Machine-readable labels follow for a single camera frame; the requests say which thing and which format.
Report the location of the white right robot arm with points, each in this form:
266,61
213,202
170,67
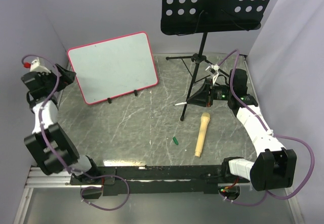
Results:
274,167

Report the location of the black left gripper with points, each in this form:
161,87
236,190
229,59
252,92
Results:
67,77

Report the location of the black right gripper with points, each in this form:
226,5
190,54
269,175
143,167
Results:
202,98

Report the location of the green marker cap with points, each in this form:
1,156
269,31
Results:
175,141

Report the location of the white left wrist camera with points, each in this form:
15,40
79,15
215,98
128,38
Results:
38,66

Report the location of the aluminium rail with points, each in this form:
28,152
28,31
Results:
37,179

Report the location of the green capped whiteboard marker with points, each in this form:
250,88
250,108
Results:
180,103

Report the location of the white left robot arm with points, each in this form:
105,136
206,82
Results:
49,145

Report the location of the pink framed whiteboard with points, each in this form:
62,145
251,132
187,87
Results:
115,67

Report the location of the black music stand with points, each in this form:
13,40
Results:
185,17

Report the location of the beige toy microphone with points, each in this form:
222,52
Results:
204,121

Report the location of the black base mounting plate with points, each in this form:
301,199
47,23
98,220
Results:
160,179

